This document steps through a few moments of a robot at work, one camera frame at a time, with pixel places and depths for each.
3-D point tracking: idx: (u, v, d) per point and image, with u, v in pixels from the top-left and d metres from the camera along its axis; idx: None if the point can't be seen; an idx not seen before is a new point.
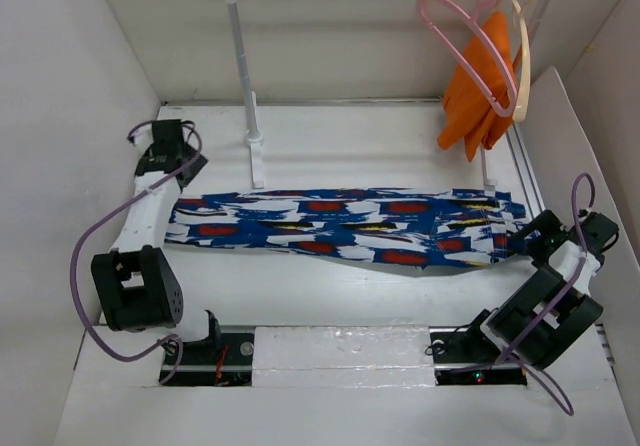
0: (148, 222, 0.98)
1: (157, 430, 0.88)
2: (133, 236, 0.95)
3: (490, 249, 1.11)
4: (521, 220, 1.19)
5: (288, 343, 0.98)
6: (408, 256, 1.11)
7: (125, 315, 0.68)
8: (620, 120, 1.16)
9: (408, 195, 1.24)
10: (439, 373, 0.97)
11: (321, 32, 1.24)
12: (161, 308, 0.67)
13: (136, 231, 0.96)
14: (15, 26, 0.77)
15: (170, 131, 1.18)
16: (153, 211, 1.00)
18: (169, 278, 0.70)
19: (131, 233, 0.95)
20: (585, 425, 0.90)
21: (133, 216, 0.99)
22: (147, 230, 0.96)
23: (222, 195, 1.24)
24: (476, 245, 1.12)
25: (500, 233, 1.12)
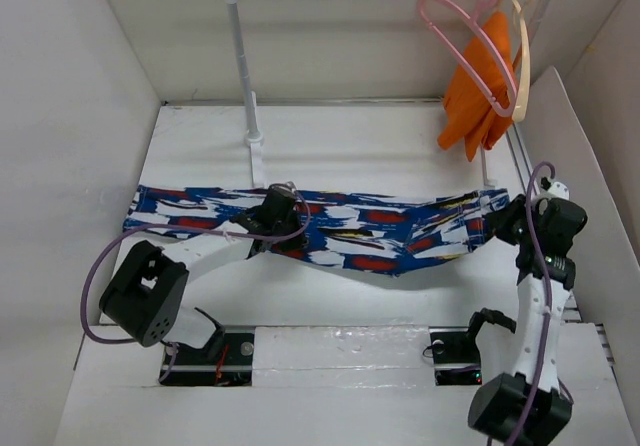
0: (203, 249, 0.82)
1: (157, 430, 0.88)
2: (181, 251, 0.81)
3: (465, 238, 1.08)
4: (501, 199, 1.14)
5: (288, 343, 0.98)
6: (375, 262, 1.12)
7: (116, 303, 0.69)
8: (620, 121, 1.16)
9: (390, 204, 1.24)
10: (438, 373, 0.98)
11: (321, 32, 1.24)
12: (144, 323, 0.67)
13: (187, 250, 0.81)
14: (16, 25, 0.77)
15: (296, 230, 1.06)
16: (213, 247, 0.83)
18: (170, 306, 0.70)
19: (182, 248, 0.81)
20: (586, 426, 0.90)
21: (199, 239, 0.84)
22: (194, 256, 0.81)
23: (204, 189, 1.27)
24: (445, 237, 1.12)
25: (473, 219, 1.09)
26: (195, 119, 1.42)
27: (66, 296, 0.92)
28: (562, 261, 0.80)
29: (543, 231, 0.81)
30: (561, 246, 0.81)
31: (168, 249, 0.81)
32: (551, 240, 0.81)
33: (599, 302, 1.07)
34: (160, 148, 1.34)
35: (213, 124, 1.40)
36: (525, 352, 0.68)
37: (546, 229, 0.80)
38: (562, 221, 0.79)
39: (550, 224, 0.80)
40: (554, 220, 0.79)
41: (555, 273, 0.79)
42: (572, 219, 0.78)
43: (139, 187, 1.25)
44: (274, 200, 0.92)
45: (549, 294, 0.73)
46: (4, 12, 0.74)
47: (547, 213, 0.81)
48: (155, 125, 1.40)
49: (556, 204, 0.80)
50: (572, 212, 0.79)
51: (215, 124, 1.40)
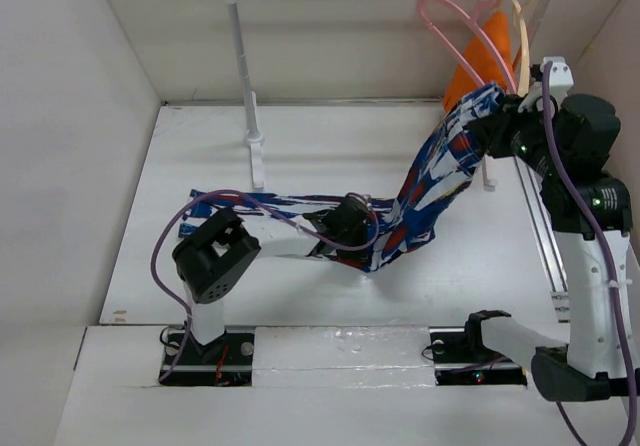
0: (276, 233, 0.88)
1: (157, 431, 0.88)
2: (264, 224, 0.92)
3: (455, 165, 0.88)
4: (491, 94, 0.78)
5: (288, 343, 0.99)
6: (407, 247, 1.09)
7: (187, 254, 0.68)
8: (621, 120, 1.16)
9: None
10: (438, 373, 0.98)
11: (321, 32, 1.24)
12: (204, 282, 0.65)
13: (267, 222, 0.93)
14: (18, 27, 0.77)
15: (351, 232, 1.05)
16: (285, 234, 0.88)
18: (234, 276, 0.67)
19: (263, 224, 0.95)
20: (587, 425, 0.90)
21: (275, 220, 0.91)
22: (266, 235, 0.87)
23: (259, 195, 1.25)
24: (435, 174, 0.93)
25: (456, 137, 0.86)
26: (195, 119, 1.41)
27: (66, 297, 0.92)
28: (608, 186, 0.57)
29: (568, 157, 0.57)
30: (595, 165, 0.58)
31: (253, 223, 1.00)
32: (582, 165, 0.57)
33: None
34: (160, 148, 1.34)
35: (213, 124, 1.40)
36: (598, 344, 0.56)
37: (573, 151, 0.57)
38: (597, 137, 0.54)
39: (578, 143, 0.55)
40: (579, 135, 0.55)
41: (604, 212, 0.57)
42: (609, 130, 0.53)
43: (193, 191, 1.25)
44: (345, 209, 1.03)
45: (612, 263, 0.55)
46: (5, 13, 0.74)
47: (570, 127, 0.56)
48: (155, 125, 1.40)
49: (583, 114, 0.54)
50: (604, 119, 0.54)
51: (215, 124, 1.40)
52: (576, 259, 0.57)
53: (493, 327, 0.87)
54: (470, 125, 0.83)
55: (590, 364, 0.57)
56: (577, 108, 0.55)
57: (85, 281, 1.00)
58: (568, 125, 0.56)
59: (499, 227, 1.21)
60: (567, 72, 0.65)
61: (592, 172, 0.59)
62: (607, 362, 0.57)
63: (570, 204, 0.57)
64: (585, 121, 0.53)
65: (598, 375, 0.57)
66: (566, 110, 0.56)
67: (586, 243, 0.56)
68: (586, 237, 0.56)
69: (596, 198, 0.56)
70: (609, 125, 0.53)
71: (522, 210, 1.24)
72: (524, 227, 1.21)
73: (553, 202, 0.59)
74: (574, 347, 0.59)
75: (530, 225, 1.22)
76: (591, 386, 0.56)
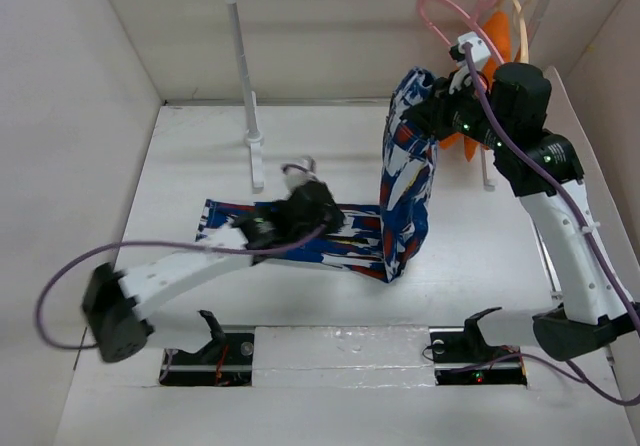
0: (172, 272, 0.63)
1: (157, 430, 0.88)
2: (142, 279, 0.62)
3: (406, 156, 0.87)
4: (417, 80, 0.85)
5: (289, 343, 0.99)
6: (412, 248, 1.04)
7: None
8: (621, 120, 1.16)
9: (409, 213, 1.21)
10: (439, 373, 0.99)
11: (321, 32, 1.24)
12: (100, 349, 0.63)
13: (151, 277, 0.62)
14: (18, 26, 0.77)
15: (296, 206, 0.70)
16: (180, 273, 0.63)
18: (131, 334, 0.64)
19: (145, 274, 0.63)
20: (587, 425, 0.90)
21: (172, 258, 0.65)
22: (156, 285, 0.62)
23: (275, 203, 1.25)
24: (392, 171, 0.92)
25: (397, 131, 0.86)
26: (195, 119, 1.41)
27: (66, 296, 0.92)
28: (553, 143, 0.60)
29: (512, 124, 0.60)
30: (536, 126, 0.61)
31: (128, 275, 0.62)
32: (526, 128, 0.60)
33: None
34: (160, 148, 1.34)
35: (213, 124, 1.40)
36: (591, 289, 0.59)
37: (517, 119, 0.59)
38: (535, 101, 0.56)
39: (518, 110, 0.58)
40: (519, 104, 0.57)
41: (556, 167, 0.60)
42: (543, 92, 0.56)
43: (208, 201, 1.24)
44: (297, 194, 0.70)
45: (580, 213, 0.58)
46: (6, 13, 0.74)
47: (506, 98, 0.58)
48: (155, 125, 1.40)
49: (516, 82, 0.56)
50: (536, 82, 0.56)
51: (215, 123, 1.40)
52: (545, 217, 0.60)
53: (492, 324, 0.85)
54: (408, 114, 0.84)
55: (591, 312, 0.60)
56: (508, 78, 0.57)
57: (86, 281, 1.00)
58: (504, 96, 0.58)
59: (499, 227, 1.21)
60: (482, 43, 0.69)
61: (535, 134, 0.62)
62: (605, 305, 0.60)
63: (525, 169, 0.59)
64: (521, 88, 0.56)
65: (601, 319, 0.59)
66: (499, 82, 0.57)
67: (551, 198, 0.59)
68: (549, 194, 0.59)
69: (546, 155, 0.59)
70: (540, 90, 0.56)
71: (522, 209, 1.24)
72: (524, 227, 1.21)
73: (510, 170, 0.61)
74: (569, 300, 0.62)
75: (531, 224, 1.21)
76: (596, 332, 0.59)
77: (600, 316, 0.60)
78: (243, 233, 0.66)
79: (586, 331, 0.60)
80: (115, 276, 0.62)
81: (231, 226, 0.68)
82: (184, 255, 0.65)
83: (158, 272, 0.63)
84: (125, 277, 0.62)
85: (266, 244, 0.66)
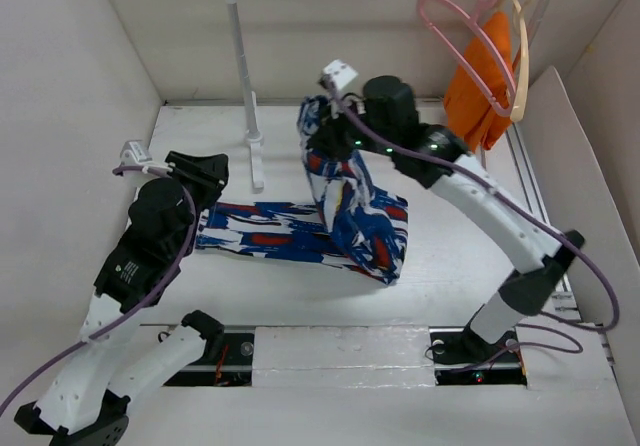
0: (79, 384, 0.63)
1: (157, 430, 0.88)
2: (56, 403, 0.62)
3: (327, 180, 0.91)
4: (310, 109, 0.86)
5: (289, 343, 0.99)
6: (387, 253, 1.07)
7: None
8: (620, 120, 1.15)
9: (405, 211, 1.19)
10: (438, 373, 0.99)
11: (321, 32, 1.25)
12: None
13: (61, 399, 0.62)
14: (18, 26, 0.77)
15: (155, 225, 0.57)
16: (86, 374, 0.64)
18: (102, 430, 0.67)
19: (55, 398, 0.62)
20: (587, 425, 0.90)
21: (69, 366, 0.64)
22: (71, 403, 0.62)
23: (275, 202, 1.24)
24: (318, 196, 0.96)
25: (308, 162, 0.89)
26: (195, 119, 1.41)
27: (65, 297, 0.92)
28: (434, 133, 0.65)
29: (395, 130, 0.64)
30: (413, 126, 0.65)
31: (44, 409, 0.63)
32: (408, 128, 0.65)
33: (596, 302, 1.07)
34: (160, 148, 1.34)
35: (213, 124, 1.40)
36: (523, 238, 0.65)
37: (397, 125, 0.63)
38: (404, 104, 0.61)
39: (393, 117, 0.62)
40: (393, 112, 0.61)
41: (444, 151, 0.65)
42: (407, 95, 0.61)
43: None
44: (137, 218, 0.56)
45: (480, 180, 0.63)
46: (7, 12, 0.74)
47: (379, 111, 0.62)
48: (155, 125, 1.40)
49: (383, 94, 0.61)
50: (397, 88, 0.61)
51: (215, 123, 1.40)
52: (457, 195, 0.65)
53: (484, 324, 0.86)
54: (310, 144, 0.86)
55: (534, 256, 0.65)
56: (374, 93, 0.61)
57: (85, 281, 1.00)
58: (375, 108, 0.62)
59: None
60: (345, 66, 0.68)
61: (416, 133, 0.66)
62: (542, 245, 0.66)
63: (421, 163, 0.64)
64: (388, 97, 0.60)
65: (544, 259, 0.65)
66: (367, 98, 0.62)
67: (451, 178, 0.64)
68: (448, 174, 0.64)
69: (431, 142, 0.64)
70: (401, 94, 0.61)
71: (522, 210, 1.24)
72: None
73: (409, 167, 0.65)
74: (512, 256, 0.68)
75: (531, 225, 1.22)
76: (545, 274, 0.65)
77: (542, 256, 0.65)
78: (113, 298, 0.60)
79: (537, 279, 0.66)
80: (35, 410, 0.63)
81: (97, 295, 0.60)
82: (79, 359, 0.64)
83: (66, 390, 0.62)
84: (40, 409, 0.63)
85: (145, 287, 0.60)
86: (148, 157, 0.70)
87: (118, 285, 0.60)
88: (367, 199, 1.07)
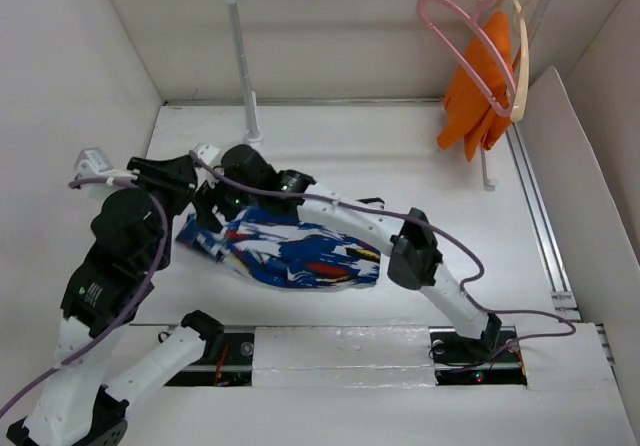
0: (62, 406, 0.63)
1: (157, 430, 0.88)
2: (41, 424, 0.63)
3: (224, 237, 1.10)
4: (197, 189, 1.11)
5: (288, 343, 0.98)
6: (334, 268, 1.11)
7: None
8: (620, 119, 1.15)
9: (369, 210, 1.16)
10: (439, 373, 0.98)
11: (322, 32, 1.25)
12: None
13: (46, 419, 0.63)
14: (19, 26, 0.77)
15: (121, 239, 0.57)
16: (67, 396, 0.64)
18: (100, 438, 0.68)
19: (40, 420, 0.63)
20: (586, 426, 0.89)
21: (50, 390, 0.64)
22: (56, 423, 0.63)
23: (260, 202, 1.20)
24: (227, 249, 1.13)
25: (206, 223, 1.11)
26: (195, 119, 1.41)
27: None
28: (288, 177, 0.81)
29: (254, 185, 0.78)
30: (268, 177, 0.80)
31: (30, 430, 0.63)
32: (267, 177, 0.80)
33: (596, 302, 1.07)
34: (160, 148, 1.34)
35: (213, 124, 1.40)
36: (370, 227, 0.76)
37: (253, 181, 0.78)
38: (253, 163, 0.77)
39: (249, 174, 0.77)
40: (249, 171, 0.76)
41: (296, 188, 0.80)
42: (252, 155, 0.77)
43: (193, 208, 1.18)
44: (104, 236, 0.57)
45: (323, 198, 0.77)
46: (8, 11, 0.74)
47: (235, 174, 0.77)
48: (155, 125, 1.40)
49: (234, 161, 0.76)
50: (239, 152, 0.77)
51: (215, 123, 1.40)
52: (315, 216, 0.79)
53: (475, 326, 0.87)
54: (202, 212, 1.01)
55: (383, 238, 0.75)
56: (228, 162, 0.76)
57: None
58: (232, 173, 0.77)
59: (500, 227, 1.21)
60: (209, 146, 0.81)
61: (272, 182, 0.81)
62: (388, 227, 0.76)
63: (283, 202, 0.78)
64: (242, 161, 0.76)
65: (392, 237, 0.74)
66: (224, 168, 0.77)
67: (305, 206, 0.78)
68: (299, 203, 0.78)
69: (283, 185, 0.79)
70: (250, 155, 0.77)
71: (523, 210, 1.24)
72: (524, 228, 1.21)
73: (276, 210, 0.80)
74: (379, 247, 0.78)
75: (531, 225, 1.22)
76: (396, 249, 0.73)
77: (389, 235, 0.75)
78: (82, 321, 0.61)
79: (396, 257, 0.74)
80: (23, 430, 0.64)
81: (65, 319, 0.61)
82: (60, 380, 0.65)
83: (51, 413, 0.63)
84: (28, 429, 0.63)
85: (112, 309, 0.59)
86: (107, 166, 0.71)
87: (84, 307, 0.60)
88: (284, 233, 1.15)
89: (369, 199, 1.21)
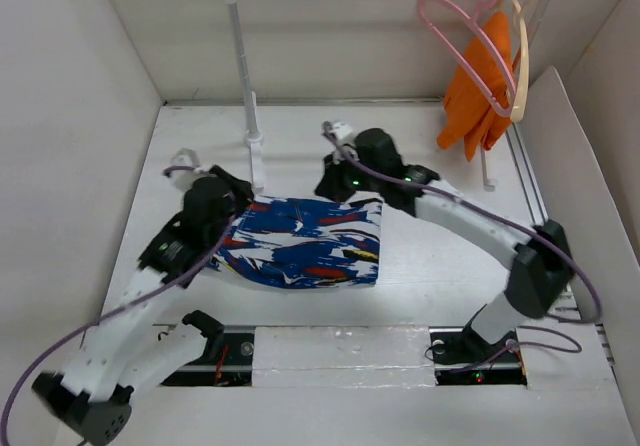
0: (108, 352, 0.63)
1: (158, 431, 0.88)
2: (82, 367, 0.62)
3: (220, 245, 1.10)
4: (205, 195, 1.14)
5: (289, 343, 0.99)
6: (332, 269, 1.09)
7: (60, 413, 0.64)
8: (620, 119, 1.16)
9: (368, 211, 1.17)
10: (439, 373, 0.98)
11: (322, 32, 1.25)
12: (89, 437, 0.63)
13: (89, 364, 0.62)
14: (19, 27, 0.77)
15: (199, 209, 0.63)
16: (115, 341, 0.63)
18: (111, 415, 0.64)
19: (81, 364, 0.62)
20: (586, 425, 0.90)
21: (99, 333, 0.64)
22: (99, 369, 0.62)
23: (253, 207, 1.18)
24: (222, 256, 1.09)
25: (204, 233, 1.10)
26: (195, 119, 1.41)
27: (67, 297, 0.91)
28: (417, 172, 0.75)
29: (381, 170, 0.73)
30: (397, 167, 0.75)
31: (68, 371, 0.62)
32: (394, 163, 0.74)
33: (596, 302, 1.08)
34: (160, 148, 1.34)
35: (213, 124, 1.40)
36: (493, 233, 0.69)
37: (380, 167, 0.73)
38: (387, 151, 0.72)
39: (379, 159, 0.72)
40: (376, 157, 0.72)
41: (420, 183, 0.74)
42: (388, 142, 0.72)
43: None
44: (189, 204, 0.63)
45: (444, 192, 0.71)
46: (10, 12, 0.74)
47: (365, 154, 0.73)
48: (155, 125, 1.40)
49: (367, 143, 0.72)
50: (377, 136, 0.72)
51: (215, 124, 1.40)
52: (433, 211, 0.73)
53: (489, 327, 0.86)
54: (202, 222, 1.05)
55: (507, 246, 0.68)
56: (362, 142, 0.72)
57: (86, 282, 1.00)
58: (363, 154, 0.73)
59: None
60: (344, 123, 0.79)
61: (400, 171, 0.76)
62: (514, 238, 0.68)
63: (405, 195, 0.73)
64: (374, 146, 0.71)
65: (517, 247, 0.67)
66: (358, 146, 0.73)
67: (423, 200, 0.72)
68: (419, 195, 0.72)
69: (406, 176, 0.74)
70: (383, 139, 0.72)
71: (522, 211, 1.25)
72: None
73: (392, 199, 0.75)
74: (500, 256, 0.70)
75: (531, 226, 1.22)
76: (521, 260, 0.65)
77: (513, 245, 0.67)
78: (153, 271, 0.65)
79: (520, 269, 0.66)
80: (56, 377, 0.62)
81: (140, 267, 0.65)
82: (113, 325, 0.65)
83: (95, 356, 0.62)
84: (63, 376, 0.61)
85: (184, 266, 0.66)
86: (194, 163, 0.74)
87: (158, 260, 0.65)
88: (280, 238, 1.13)
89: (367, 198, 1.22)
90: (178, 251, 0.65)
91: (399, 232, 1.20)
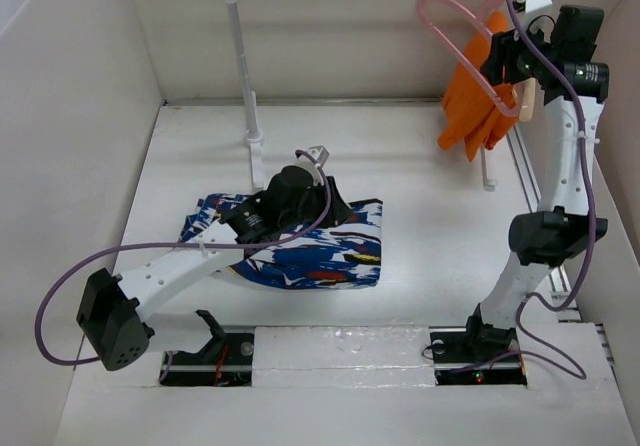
0: (170, 275, 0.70)
1: (156, 431, 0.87)
2: (141, 279, 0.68)
3: None
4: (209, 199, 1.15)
5: (288, 343, 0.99)
6: (333, 273, 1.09)
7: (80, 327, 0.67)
8: (620, 119, 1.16)
9: (368, 212, 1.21)
10: (438, 373, 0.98)
11: (324, 31, 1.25)
12: (106, 352, 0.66)
13: (148, 278, 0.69)
14: None
15: (286, 195, 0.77)
16: (187, 265, 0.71)
18: (131, 338, 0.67)
19: (142, 274, 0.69)
20: (587, 425, 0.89)
21: (165, 259, 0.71)
22: (155, 285, 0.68)
23: None
24: None
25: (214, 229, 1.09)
26: (195, 119, 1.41)
27: (69, 295, 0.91)
28: (592, 65, 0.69)
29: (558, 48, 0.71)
30: (584, 54, 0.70)
31: (125, 277, 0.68)
32: (574, 48, 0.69)
33: (598, 302, 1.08)
34: (159, 147, 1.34)
35: (212, 124, 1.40)
36: (562, 183, 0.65)
37: (563, 42, 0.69)
38: (585, 23, 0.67)
39: (568, 31, 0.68)
40: (572, 26, 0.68)
41: (586, 84, 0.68)
42: (594, 18, 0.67)
43: (188, 222, 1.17)
44: (279, 183, 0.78)
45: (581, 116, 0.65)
46: (19, 8, 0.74)
47: (564, 21, 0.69)
48: (155, 124, 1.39)
49: (572, 7, 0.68)
50: (592, 10, 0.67)
51: (214, 123, 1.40)
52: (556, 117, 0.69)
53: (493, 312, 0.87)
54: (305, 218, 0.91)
55: (551, 203, 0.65)
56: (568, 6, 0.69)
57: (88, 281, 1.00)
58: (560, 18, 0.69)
59: (500, 227, 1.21)
60: None
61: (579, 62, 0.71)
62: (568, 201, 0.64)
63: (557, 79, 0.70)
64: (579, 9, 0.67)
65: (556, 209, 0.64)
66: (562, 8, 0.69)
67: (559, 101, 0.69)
68: (565, 98, 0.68)
69: (579, 70, 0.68)
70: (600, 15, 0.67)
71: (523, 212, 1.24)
72: None
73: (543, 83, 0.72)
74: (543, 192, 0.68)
75: None
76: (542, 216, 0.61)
77: (558, 205, 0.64)
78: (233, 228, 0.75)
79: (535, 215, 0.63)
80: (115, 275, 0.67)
81: (220, 222, 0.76)
82: (184, 256, 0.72)
83: (156, 274, 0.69)
84: (121, 277, 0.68)
85: (256, 237, 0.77)
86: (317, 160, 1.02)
87: (237, 223, 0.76)
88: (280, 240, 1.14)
89: (366, 199, 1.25)
90: (256, 222, 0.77)
91: (400, 230, 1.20)
